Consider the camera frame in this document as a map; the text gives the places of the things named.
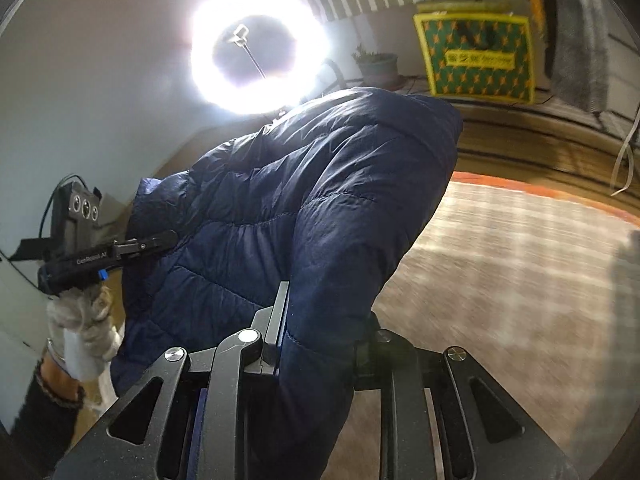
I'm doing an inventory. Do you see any grey plaid hanging coat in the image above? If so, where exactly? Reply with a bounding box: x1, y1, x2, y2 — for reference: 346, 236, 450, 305
551, 0, 610, 113

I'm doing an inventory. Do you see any white clip desk lamp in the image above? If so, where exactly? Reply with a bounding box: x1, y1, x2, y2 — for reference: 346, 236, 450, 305
610, 110, 640, 197

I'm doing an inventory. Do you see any left gloved hand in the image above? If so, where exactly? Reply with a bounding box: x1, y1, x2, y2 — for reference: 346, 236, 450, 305
46, 285, 122, 382

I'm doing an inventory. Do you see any ring light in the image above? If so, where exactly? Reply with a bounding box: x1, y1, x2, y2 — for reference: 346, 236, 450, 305
190, 0, 331, 115

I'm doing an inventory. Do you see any yellow green storage box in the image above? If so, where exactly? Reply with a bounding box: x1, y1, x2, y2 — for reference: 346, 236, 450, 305
413, 1, 536, 104

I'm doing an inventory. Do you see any left forearm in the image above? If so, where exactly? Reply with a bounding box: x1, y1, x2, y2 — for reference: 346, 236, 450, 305
9, 350, 85, 479

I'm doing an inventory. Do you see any small potted plant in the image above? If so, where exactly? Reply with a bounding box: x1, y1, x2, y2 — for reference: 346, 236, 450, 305
352, 44, 400, 89

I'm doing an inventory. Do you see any plaid beige bed blanket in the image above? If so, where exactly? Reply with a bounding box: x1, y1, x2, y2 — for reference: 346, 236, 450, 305
374, 172, 639, 479

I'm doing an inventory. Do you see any navy puffer jacket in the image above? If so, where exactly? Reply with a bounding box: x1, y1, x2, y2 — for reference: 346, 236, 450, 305
111, 88, 463, 479

